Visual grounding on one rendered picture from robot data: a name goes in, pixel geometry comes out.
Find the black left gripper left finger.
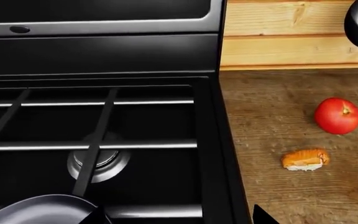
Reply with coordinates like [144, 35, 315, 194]
[93, 205, 111, 224]

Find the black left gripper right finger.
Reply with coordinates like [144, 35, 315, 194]
[252, 203, 280, 224]

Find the salmon nigiri sushi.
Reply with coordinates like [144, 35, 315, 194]
[280, 147, 331, 173]

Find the red tomato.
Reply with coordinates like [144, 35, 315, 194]
[314, 97, 358, 135]

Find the silver gas burner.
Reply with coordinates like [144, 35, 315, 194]
[67, 133, 132, 184]

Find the black frying pan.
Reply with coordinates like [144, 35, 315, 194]
[0, 194, 99, 224]

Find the black stove grate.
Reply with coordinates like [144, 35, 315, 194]
[0, 87, 203, 219]

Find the black gas stove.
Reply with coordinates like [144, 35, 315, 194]
[0, 0, 254, 224]

